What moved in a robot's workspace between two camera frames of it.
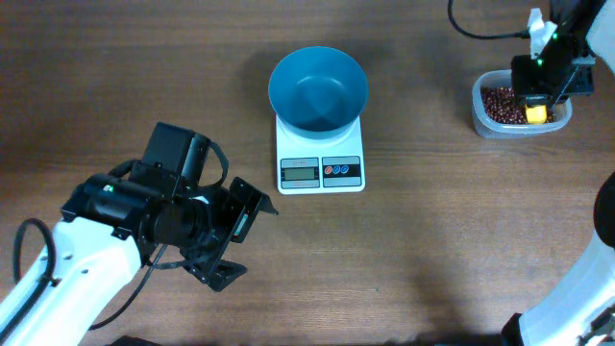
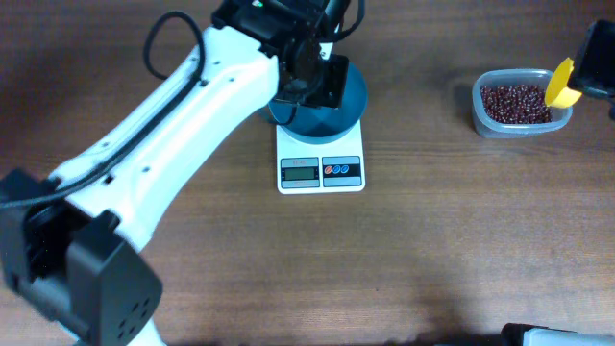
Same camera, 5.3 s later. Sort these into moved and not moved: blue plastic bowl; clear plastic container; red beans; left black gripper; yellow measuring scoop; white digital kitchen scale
Moved: left black gripper; yellow measuring scoop
Not moved: white digital kitchen scale; blue plastic bowl; clear plastic container; red beans
